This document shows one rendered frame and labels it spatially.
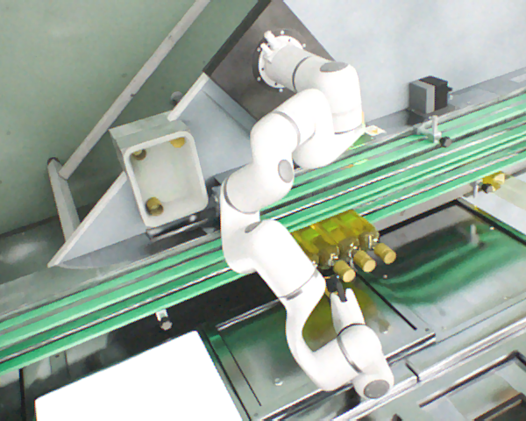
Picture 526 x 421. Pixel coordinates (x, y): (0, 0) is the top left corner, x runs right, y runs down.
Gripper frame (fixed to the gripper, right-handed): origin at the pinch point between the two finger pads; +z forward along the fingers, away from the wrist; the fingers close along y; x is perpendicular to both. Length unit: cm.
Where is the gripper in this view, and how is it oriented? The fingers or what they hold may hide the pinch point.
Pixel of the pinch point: (333, 290)
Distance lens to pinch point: 125.5
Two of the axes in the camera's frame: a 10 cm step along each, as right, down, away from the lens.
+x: -9.8, 2.0, -0.8
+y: -1.3, -8.4, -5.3
